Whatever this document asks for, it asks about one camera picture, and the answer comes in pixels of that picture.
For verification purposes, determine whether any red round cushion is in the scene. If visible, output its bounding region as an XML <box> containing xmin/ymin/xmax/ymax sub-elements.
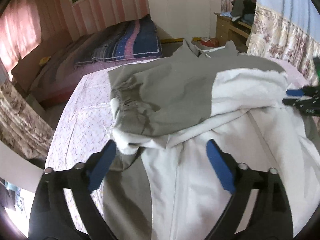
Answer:
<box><xmin>200</xmin><ymin>37</ymin><xmax>219</xmax><ymax>48</ymax></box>

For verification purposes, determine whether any white board panel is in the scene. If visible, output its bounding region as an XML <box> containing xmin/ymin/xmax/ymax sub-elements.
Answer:
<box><xmin>0</xmin><ymin>141</ymin><xmax>43</xmax><ymax>193</ymax></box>

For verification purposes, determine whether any glass lamp on desk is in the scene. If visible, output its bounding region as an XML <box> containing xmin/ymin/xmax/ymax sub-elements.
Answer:
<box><xmin>221</xmin><ymin>0</ymin><xmax>230</xmax><ymax>12</ymax></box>

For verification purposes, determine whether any floral beige curtain right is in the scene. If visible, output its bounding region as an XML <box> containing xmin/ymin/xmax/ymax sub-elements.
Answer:
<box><xmin>247</xmin><ymin>0</ymin><xmax>319</xmax><ymax>85</ymax></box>

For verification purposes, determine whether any yellow toy on far bed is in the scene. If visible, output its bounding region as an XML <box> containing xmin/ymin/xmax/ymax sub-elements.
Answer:
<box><xmin>39</xmin><ymin>56</ymin><xmax>51</xmax><ymax>67</ymax></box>

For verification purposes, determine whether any white wardrobe with decals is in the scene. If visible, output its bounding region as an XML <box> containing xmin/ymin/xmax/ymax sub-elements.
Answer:
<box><xmin>148</xmin><ymin>0</ymin><xmax>221</xmax><ymax>40</ymax></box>

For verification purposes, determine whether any floral beige curtain left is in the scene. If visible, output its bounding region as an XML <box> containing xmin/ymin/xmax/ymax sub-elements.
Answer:
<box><xmin>1</xmin><ymin>80</ymin><xmax>54</xmax><ymax>160</ymax></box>

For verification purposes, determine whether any far bed with purple cover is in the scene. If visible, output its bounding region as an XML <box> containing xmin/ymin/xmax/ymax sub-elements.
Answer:
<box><xmin>11</xmin><ymin>31</ymin><xmax>157</xmax><ymax>108</ymax></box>

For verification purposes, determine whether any pink window curtain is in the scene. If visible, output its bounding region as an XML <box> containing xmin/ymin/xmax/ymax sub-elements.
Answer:
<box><xmin>1</xmin><ymin>0</ymin><xmax>41</xmax><ymax>78</ymax></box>

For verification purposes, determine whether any pink floral bed sheet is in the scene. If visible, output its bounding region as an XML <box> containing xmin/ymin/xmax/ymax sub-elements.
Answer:
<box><xmin>46</xmin><ymin>69</ymin><xmax>318</xmax><ymax>239</ymax></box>

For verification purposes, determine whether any grey and white jacket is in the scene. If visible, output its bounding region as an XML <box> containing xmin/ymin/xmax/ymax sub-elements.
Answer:
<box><xmin>103</xmin><ymin>42</ymin><xmax>319</xmax><ymax>239</ymax></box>

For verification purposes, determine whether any dark clothes pile on desk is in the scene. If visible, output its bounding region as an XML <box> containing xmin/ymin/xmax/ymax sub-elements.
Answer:
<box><xmin>231</xmin><ymin>0</ymin><xmax>257</xmax><ymax>22</ymax></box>

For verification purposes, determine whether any blue pink striped folded quilt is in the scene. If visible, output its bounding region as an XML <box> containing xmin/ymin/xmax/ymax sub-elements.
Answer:
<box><xmin>74</xmin><ymin>14</ymin><xmax>162</xmax><ymax>67</ymax></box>

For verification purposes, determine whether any wooden desk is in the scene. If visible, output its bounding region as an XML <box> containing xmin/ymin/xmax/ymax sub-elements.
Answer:
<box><xmin>214</xmin><ymin>12</ymin><xmax>252</xmax><ymax>53</ymax></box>

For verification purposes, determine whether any floral beige curtain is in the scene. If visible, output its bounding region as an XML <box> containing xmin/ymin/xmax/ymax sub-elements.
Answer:
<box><xmin>247</xmin><ymin>0</ymin><xmax>319</xmax><ymax>85</ymax></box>
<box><xmin>1</xmin><ymin>80</ymin><xmax>54</xmax><ymax>160</ymax></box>

